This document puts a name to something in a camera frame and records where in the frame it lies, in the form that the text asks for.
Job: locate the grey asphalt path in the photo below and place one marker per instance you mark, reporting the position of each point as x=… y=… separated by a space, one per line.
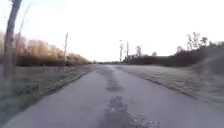
x=83 y=103

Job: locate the thin bare sapling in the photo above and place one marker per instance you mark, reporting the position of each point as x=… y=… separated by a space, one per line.
x=65 y=46

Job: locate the dark hedge row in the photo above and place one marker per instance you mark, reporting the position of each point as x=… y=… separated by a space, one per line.
x=176 y=58

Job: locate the frosted grass field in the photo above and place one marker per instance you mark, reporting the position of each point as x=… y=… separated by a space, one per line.
x=180 y=78

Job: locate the row of brown trees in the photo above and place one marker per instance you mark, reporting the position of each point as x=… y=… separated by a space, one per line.
x=40 y=53

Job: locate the grass verge with dry weeds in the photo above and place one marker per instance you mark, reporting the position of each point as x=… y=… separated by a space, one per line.
x=36 y=78

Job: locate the bare tall trees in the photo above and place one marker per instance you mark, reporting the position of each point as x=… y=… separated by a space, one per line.
x=196 y=41

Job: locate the bare tree trunk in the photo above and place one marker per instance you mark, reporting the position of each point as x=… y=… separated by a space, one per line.
x=9 y=46

